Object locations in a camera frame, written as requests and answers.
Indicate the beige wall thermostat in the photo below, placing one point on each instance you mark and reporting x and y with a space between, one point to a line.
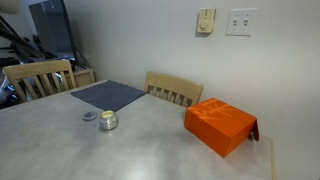
206 20

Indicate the wooden chair with short slats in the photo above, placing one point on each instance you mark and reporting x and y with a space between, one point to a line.
173 83

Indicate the orange cardboard box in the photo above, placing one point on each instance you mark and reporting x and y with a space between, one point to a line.
216 128

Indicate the wooden chair with long slats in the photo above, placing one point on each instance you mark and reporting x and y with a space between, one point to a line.
36 68

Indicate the dark flat monitor panel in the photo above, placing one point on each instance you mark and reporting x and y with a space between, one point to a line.
53 30

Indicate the white light switch plate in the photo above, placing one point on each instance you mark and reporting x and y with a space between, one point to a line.
241 22

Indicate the small wooden cabinet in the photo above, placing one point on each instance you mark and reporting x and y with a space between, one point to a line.
83 76

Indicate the silver round lid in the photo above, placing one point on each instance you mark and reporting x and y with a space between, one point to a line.
90 116

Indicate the dark blue cloth mat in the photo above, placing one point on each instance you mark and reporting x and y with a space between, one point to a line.
106 95

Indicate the silver jar with candle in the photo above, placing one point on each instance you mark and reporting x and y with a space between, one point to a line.
108 122

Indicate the black stand bars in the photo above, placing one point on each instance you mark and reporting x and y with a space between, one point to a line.
16 38

